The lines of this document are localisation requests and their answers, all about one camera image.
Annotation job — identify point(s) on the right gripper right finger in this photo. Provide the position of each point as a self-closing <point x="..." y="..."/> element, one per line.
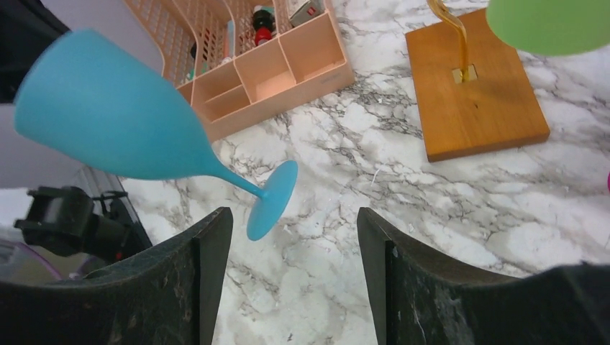
<point x="419" y="295"/>

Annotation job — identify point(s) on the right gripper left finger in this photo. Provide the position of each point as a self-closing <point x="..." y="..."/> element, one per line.
<point x="167" y="294"/>

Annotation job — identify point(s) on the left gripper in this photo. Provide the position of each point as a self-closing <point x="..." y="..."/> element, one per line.
<point x="67" y="221"/>

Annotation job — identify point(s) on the blue wine glass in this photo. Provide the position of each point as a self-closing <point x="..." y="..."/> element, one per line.
<point x="91" y="100"/>

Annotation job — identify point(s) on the green wine glass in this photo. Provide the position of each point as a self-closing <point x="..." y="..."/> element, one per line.
<point x="550" y="27"/>

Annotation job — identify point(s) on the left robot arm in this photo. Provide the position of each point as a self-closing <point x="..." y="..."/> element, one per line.
<point x="27" y="29"/>

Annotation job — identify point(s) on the gold wine glass rack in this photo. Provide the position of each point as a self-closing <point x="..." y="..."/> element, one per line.
<point x="471" y="88"/>

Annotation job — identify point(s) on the pink plastic desk organizer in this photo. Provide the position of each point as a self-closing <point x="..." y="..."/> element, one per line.
<point x="210" y="57"/>

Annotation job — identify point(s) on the red black item in organizer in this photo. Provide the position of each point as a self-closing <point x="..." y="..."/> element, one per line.
<point x="264" y="24"/>

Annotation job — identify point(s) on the small card box in organizer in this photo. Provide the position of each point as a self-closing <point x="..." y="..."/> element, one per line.
<point x="301" y="11"/>

